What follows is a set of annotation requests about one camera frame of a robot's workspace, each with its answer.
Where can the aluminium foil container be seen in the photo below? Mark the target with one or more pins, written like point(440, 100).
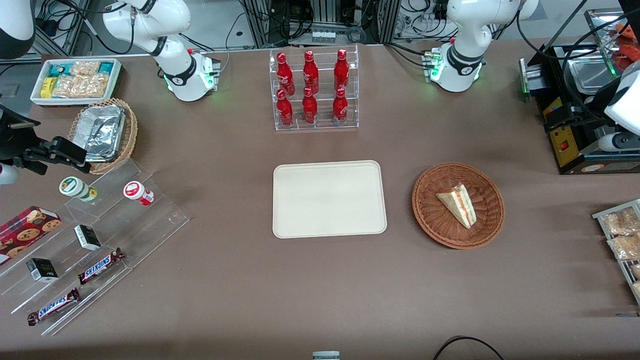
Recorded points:
point(102, 132)

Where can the teal snack pack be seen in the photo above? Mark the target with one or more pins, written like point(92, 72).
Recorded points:
point(106, 67)
point(59, 70)

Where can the triangular sandwich wedge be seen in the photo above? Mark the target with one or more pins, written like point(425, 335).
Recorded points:
point(457, 205)

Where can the clear acrylic bottle rack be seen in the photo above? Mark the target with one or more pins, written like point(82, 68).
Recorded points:
point(322, 112)

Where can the yellow snack pack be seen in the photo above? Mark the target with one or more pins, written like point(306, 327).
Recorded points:
point(47, 87)

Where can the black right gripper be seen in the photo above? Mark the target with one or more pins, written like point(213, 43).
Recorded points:
point(11, 141)

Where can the red lid cup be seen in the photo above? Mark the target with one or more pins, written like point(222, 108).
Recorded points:
point(136, 192)

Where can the brown wicker basket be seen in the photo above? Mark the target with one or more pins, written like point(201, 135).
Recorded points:
point(435, 222)

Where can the snickers bar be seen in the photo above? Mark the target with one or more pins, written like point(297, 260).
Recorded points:
point(100, 266)
point(52, 306)

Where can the large clear cracker bag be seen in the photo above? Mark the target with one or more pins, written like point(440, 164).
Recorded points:
point(80, 86)

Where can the orange sausage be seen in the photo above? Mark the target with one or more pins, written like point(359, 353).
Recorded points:
point(626, 32)

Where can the white power strip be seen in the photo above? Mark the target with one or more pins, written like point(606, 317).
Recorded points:
point(322, 36)

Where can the white snack bin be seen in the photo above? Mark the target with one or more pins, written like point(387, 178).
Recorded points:
point(35, 100)

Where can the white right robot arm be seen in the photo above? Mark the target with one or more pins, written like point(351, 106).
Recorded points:
point(175, 65)

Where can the clear glass machine lid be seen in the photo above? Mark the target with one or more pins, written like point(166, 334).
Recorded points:
point(600, 30)

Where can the grey object at table edge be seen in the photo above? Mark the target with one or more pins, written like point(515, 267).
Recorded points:
point(326, 356)

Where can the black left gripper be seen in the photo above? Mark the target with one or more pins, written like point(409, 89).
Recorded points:
point(583, 113)

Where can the green lid cup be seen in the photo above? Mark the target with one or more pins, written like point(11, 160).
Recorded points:
point(74, 187)

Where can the light wicker basket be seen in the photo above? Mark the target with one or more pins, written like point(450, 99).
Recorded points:
point(129, 135)

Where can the red cookie box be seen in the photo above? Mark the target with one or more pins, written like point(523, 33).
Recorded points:
point(25, 232)

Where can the black hot dog machine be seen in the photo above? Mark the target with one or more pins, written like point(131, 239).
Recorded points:
point(567, 155)

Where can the small clear cracker bag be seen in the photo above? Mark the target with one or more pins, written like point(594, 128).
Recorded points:
point(85, 68)

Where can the small black box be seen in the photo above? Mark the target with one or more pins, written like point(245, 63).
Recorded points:
point(41, 270)
point(87, 237)

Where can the steel pan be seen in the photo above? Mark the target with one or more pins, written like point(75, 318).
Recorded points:
point(590, 75)

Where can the beige rectangular tray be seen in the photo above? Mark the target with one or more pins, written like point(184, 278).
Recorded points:
point(310, 200)

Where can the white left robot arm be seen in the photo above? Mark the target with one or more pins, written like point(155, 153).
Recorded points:
point(460, 60)

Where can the red sausage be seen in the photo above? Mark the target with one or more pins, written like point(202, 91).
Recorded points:
point(625, 57)

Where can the red cola bottle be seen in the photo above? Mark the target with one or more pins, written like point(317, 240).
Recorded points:
point(309, 109)
point(340, 109)
point(285, 75)
point(341, 72)
point(310, 74)
point(284, 111)

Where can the clear acrylic stepped display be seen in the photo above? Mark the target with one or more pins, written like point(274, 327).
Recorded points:
point(145, 230)

